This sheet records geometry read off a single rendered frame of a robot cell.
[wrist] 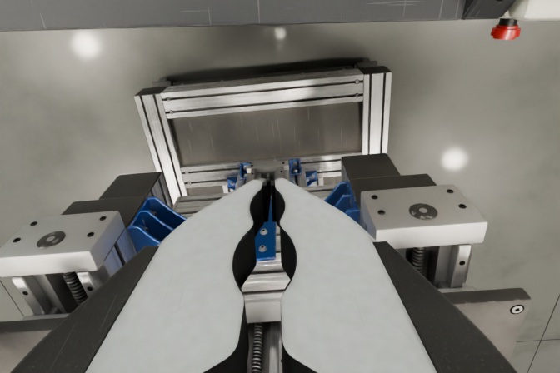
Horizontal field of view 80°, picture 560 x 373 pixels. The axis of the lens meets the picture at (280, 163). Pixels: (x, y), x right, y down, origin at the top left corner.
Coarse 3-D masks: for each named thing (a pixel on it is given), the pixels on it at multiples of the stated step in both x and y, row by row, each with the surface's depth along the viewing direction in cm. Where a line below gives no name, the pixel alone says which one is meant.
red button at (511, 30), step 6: (504, 18) 47; (510, 18) 47; (498, 24) 49; (504, 24) 48; (510, 24) 47; (516, 24) 47; (492, 30) 49; (498, 30) 48; (504, 30) 47; (510, 30) 47; (516, 30) 47; (498, 36) 48; (504, 36) 48; (510, 36) 47; (516, 36) 47
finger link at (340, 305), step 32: (288, 192) 11; (288, 224) 10; (320, 224) 10; (352, 224) 9; (288, 256) 9; (320, 256) 8; (352, 256) 8; (288, 288) 8; (320, 288) 7; (352, 288) 7; (384, 288) 7; (288, 320) 7; (320, 320) 7; (352, 320) 7; (384, 320) 7; (288, 352) 6; (320, 352) 6; (352, 352) 6; (384, 352) 6; (416, 352) 6
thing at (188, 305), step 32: (256, 192) 11; (192, 224) 10; (224, 224) 10; (256, 224) 11; (160, 256) 8; (192, 256) 8; (224, 256) 8; (160, 288) 8; (192, 288) 8; (224, 288) 8; (128, 320) 7; (160, 320) 7; (192, 320) 7; (224, 320) 7; (128, 352) 6; (160, 352) 6; (192, 352) 6; (224, 352) 6
